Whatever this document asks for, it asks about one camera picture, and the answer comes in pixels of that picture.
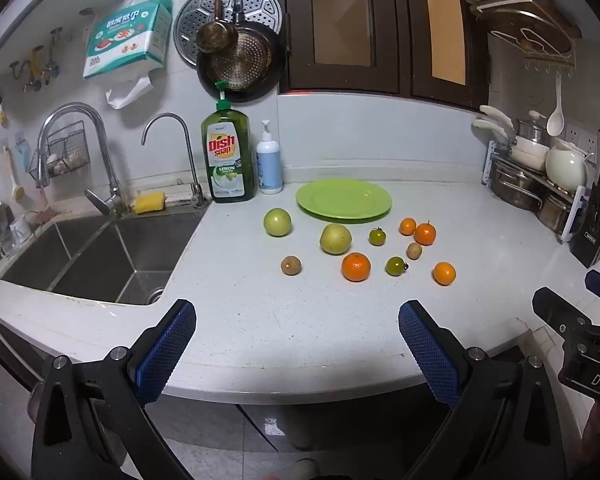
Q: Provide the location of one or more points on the white pump bottle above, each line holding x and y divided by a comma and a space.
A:
269, 165

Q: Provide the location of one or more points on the white ceramic teapot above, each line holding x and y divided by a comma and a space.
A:
565, 167

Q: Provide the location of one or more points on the small orange mandarin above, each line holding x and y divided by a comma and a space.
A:
407, 226

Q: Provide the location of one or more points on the small stainless steel pot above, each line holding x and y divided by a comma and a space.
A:
555, 212

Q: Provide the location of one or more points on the clear glass cup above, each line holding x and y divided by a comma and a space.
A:
20, 230

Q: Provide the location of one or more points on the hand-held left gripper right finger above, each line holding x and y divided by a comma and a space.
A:
430, 355

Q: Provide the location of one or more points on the green plastic plate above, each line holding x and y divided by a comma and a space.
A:
343, 201

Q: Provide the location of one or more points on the round metal steamer plate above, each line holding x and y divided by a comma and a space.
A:
260, 5

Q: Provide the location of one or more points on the paper towel pack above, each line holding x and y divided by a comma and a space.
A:
125, 35

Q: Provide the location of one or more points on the yellow sponge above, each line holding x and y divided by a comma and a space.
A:
149, 202

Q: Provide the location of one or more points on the black frying pan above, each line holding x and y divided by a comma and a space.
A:
215, 85

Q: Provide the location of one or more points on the large orange mandarin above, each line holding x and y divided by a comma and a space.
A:
356, 266

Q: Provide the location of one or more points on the white pot rack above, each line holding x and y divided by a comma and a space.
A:
575, 210

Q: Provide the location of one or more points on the stainless lidded pot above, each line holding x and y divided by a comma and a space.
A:
530, 130

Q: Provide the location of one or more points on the small green tomato with stem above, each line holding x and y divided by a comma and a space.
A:
395, 266

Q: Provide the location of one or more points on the small brown fruit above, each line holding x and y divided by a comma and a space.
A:
414, 250
290, 265

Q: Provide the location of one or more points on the brass perforated colander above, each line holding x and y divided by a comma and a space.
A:
250, 60

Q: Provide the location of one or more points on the small brass pot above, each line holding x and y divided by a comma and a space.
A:
216, 36

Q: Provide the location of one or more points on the thin chrome gooseneck faucet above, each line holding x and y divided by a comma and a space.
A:
198, 195

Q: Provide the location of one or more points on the white wall outlet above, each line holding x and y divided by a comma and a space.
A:
577, 135

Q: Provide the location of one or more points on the yellow dish brush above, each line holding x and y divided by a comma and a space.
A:
17, 192

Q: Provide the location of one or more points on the tall chrome pull-down faucet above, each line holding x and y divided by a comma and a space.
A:
114, 202

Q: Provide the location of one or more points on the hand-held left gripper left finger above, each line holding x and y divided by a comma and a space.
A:
165, 355

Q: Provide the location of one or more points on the white plastic ladle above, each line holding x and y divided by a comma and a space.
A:
555, 122

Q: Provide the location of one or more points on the stainless steel sink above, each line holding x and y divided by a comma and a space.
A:
105, 260

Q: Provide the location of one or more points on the green dish soap bottle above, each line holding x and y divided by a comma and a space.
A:
228, 160

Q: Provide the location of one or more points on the large stainless steel pot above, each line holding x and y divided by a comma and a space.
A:
512, 187

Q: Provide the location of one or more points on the dark wooden window frame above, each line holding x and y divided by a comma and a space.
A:
300, 35

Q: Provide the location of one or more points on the orange mandarin with stem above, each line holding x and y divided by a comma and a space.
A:
425, 233

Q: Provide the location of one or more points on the black knife block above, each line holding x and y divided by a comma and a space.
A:
597, 230

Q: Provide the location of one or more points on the yellow-green apple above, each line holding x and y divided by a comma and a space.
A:
335, 239

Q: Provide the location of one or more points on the metal wall hooks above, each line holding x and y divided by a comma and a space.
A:
32, 72

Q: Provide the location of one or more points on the green apple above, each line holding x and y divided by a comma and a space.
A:
277, 221

